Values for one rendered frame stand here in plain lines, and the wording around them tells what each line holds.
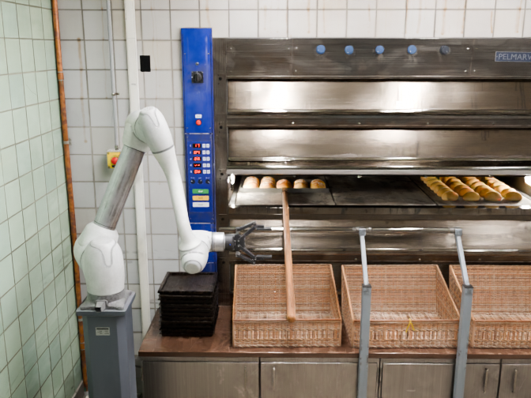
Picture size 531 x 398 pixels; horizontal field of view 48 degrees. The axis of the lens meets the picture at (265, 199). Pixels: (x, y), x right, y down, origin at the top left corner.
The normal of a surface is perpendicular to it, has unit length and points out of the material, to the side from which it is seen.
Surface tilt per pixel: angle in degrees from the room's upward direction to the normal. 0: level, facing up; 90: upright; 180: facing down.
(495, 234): 70
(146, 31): 90
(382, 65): 90
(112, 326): 90
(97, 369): 90
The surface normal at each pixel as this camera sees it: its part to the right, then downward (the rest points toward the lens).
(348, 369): -0.01, 0.25
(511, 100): -0.01, -0.11
